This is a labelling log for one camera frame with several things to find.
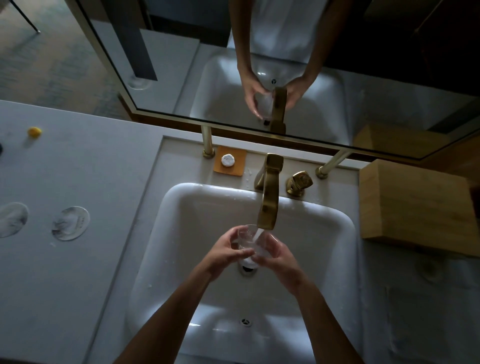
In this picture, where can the person's left hand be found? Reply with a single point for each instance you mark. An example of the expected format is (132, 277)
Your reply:
(223, 255)

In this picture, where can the person's right hand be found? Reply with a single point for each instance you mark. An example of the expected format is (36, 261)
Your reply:
(285, 268)

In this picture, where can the clear drinking glass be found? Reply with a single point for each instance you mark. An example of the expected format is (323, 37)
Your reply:
(431, 269)
(251, 240)

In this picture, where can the person's left forearm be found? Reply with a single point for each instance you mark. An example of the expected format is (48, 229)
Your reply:
(168, 322)

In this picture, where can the person's right forearm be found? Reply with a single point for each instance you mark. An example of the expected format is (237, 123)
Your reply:
(326, 326)

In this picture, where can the metal sink drain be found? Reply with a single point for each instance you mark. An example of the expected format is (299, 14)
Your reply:
(248, 270)

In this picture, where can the white ceramic sink basin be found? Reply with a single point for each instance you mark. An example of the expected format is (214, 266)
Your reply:
(187, 232)

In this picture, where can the gold faucet spout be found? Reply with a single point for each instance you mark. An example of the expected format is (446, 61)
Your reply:
(269, 198)

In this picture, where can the orange soap dish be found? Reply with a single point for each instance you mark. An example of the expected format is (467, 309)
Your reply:
(240, 168)

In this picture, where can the white wrapped round soap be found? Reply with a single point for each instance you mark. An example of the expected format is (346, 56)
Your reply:
(227, 160)

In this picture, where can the wooden box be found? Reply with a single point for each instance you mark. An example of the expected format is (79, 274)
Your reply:
(420, 206)

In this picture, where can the round paper coaster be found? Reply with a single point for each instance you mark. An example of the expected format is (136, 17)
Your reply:
(71, 224)
(13, 220)

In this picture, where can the white folded towel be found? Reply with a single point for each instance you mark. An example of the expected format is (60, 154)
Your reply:
(431, 326)

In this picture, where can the gold framed mirror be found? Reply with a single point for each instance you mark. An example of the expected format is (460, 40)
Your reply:
(180, 60)

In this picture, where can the small yellow cap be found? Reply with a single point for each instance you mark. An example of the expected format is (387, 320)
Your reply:
(34, 132)

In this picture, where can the gold mirror support post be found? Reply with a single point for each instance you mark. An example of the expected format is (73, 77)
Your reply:
(207, 140)
(333, 163)

